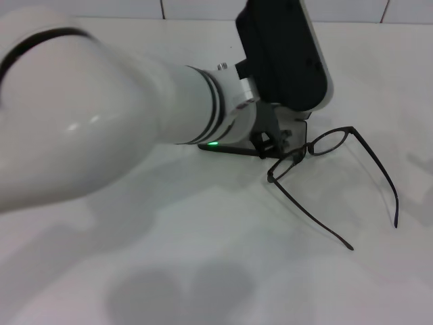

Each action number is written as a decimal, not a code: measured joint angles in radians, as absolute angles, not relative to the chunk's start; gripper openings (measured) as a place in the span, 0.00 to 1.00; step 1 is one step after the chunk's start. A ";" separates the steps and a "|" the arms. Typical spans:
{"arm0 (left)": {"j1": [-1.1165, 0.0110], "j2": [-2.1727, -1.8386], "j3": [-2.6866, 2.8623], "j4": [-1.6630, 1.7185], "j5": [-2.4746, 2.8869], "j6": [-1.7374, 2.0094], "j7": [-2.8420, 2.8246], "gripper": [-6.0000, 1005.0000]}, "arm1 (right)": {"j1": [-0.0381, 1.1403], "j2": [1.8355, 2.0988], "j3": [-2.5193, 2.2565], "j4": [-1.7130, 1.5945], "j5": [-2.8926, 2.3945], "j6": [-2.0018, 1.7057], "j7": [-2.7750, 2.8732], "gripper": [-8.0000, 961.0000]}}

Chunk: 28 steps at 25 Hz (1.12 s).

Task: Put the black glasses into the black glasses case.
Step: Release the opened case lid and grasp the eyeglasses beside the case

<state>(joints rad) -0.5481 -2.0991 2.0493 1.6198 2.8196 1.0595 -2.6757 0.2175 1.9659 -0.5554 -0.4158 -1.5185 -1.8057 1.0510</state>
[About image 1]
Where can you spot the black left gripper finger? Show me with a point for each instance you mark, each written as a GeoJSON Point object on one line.
{"type": "Point", "coordinates": [285, 139]}
{"type": "Point", "coordinates": [262, 145]}

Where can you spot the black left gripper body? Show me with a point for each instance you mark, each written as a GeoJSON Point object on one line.
{"type": "Point", "coordinates": [267, 118]}

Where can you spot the black framed glasses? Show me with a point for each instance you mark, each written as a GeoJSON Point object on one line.
{"type": "Point", "coordinates": [270, 176]}

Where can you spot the black glasses case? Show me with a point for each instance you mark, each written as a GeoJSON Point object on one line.
{"type": "Point", "coordinates": [230, 149]}

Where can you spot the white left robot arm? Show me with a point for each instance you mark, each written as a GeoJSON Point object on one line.
{"type": "Point", "coordinates": [84, 111]}

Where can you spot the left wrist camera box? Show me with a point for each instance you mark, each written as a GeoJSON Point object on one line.
{"type": "Point", "coordinates": [280, 57]}

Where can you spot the left gripper silver post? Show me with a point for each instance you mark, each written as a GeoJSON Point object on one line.
{"type": "Point", "coordinates": [222, 66]}

